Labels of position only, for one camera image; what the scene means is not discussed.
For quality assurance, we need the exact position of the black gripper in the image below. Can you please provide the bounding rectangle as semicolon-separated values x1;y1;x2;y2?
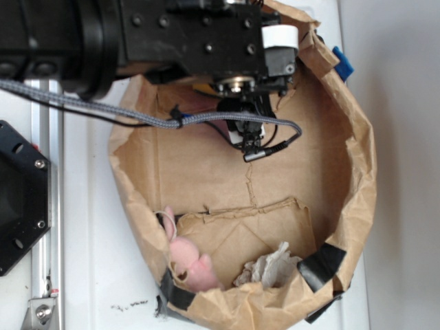
116;1;298;93

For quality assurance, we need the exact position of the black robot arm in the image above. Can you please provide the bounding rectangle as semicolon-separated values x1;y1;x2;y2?
1;1;299;100

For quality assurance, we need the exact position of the yellow green sponge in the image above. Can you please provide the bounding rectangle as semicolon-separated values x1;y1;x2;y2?
192;83;219;98

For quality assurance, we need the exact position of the blue tape strip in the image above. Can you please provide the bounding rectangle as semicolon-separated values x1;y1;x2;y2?
332;46;355;83

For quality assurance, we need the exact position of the aluminium rail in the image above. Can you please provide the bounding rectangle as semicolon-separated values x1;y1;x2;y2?
25;78;66;330

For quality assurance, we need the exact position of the brown paper bag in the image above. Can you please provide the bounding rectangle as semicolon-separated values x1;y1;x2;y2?
109;1;377;329

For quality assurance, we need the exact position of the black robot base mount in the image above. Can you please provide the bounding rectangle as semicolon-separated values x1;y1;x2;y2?
1;120;50;276

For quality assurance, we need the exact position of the pink plush toy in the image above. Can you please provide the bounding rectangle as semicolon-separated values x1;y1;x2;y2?
162;206;224;293

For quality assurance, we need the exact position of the grey braided cable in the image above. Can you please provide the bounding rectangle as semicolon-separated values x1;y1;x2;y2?
0;78;304;155

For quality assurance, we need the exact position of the crumpled white paper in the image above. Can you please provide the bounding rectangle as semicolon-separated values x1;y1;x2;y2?
233;241;303;288

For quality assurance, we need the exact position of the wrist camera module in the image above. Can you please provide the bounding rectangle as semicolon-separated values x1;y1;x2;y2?
214;96;278;162

